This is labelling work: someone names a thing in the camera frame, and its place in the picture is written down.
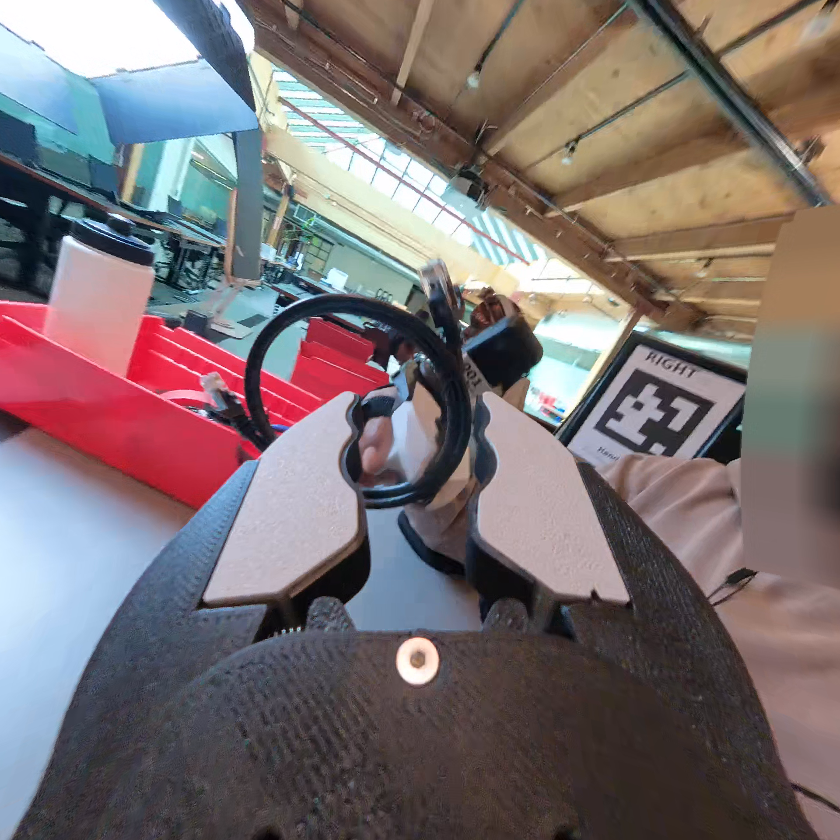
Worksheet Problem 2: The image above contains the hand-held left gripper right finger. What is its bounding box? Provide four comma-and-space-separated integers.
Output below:
466, 391, 632, 627

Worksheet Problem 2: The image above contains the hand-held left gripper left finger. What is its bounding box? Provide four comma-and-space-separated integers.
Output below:
201, 391, 371, 627

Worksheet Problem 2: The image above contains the black network cable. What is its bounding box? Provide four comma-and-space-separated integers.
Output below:
202, 258, 475, 511

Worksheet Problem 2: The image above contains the red plastic bin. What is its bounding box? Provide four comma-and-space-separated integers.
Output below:
0, 300, 311, 511
290, 318, 392, 403

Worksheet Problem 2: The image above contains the person's right hand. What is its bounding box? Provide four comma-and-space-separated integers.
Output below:
357, 415, 398, 479

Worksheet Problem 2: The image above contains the white bottle with black cap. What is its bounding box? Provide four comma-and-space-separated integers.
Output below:
42, 215, 158, 379

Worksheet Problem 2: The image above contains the person's torso in pale sweater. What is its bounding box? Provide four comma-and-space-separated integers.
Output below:
705, 570, 840, 840

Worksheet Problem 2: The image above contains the studio light panel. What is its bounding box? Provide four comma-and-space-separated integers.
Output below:
0, 0, 261, 147

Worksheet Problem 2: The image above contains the thin black cord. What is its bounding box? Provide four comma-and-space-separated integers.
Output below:
705, 567, 760, 606

